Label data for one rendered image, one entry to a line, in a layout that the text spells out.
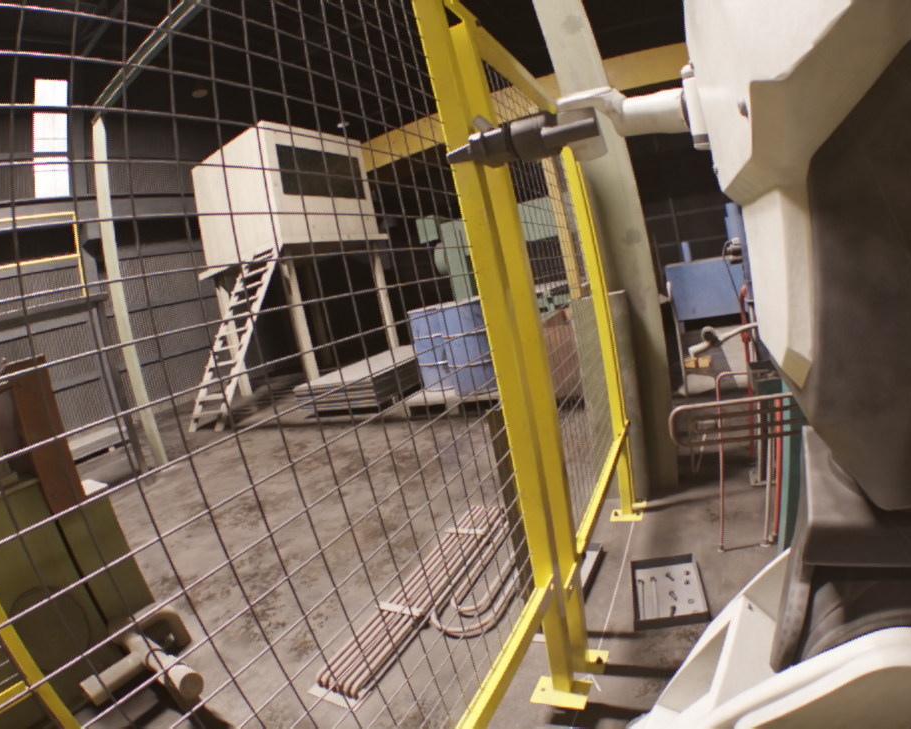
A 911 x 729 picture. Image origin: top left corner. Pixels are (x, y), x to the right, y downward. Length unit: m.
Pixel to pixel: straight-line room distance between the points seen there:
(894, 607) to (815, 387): 0.15
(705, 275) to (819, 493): 6.43
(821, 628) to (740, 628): 0.13
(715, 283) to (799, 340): 6.48
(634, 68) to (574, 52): 10.68
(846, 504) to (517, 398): 0.75
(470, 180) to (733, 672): 0.85
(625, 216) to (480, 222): 1.43
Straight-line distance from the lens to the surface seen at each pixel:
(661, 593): 1.84
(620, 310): 2.19
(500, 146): 0.89
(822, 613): 0.33
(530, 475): 0.99
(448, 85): 0.99
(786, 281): 0.21
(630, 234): 2.27
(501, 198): 1.07
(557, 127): 0.85
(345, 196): 10.24
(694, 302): 6.70
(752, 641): 0.44
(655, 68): 13.12
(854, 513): 0.27
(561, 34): 2.54
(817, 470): 0.31
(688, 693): 0.53
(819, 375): 0.21
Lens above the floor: 1.18
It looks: 9 degrees down
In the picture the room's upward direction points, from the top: 12 degrees counter-clockwise
